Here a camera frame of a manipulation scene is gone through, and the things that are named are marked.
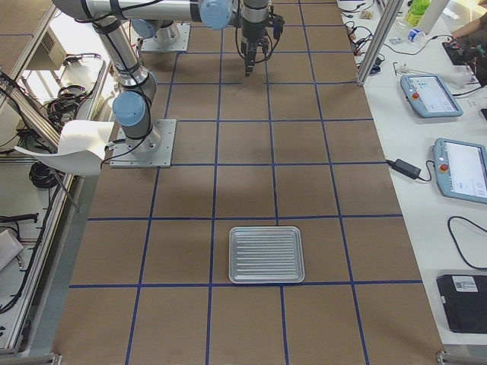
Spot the near teach pendant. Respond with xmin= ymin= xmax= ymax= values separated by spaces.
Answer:
xmin=432 ymin=138 xmax=486 ymax=204

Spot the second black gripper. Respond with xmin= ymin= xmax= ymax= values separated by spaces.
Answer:
xmin=240 ymin=32 xmax=269 ymax=77

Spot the white plastic chair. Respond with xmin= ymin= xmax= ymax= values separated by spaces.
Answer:
xmin=14 ymin=120 xmax=114 ymax=176

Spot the teach pendant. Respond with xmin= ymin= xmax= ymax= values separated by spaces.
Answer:
xmin=432 ymin=138 xmax=486 ymax=204
xmin=400 ymin=75 xmax=463 ymax=119

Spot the black flat box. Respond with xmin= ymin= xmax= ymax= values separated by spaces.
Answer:
xmin=437 ymin=275 xmax=486 ymax=334

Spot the far teach pendant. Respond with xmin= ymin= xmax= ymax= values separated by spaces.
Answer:
xmin=400 ymin=75 xmax=463 ymax=119

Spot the aluminium frame post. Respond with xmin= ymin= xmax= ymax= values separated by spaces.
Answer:
xmin=356 ymin=0 xmax=403 ymax=87

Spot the ribbed metal tray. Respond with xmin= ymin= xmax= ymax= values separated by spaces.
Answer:
xmin=228 ymin=226 xmax=305 ymax=284

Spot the black power adapter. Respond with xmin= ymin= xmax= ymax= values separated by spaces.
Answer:
xmin=386 ymin=159 xmax=421 ymax=179

